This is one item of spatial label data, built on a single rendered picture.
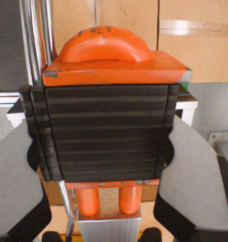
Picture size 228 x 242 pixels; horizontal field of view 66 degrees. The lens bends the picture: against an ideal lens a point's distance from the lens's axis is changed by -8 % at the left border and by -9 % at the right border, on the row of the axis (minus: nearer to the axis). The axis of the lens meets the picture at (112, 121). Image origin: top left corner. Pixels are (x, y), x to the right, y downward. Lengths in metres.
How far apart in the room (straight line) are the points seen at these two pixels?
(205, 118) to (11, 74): 1.39
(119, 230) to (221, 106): 1.50
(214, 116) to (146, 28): 1.14
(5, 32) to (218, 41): 0.96
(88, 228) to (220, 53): 0.72
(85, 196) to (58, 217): 0.33
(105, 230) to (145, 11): 0.60
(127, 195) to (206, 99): 1.40
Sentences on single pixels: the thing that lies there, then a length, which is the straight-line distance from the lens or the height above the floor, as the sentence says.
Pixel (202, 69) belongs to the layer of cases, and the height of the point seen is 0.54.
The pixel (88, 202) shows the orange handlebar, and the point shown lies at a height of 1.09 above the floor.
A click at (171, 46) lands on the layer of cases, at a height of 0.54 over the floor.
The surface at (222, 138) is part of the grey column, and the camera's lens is 1.83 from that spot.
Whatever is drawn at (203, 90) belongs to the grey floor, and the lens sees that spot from 1.48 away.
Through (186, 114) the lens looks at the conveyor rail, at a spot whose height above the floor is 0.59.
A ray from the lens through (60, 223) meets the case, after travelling 0.52.
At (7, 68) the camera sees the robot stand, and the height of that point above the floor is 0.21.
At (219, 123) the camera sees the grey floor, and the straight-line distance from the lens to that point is 1.72.
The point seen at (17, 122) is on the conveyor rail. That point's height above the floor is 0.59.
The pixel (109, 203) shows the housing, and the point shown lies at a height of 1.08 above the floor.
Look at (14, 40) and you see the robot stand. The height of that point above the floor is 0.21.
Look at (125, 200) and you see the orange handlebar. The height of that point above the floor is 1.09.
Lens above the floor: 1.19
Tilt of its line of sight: 58 degrees down
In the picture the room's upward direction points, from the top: 174 degrees clockwise
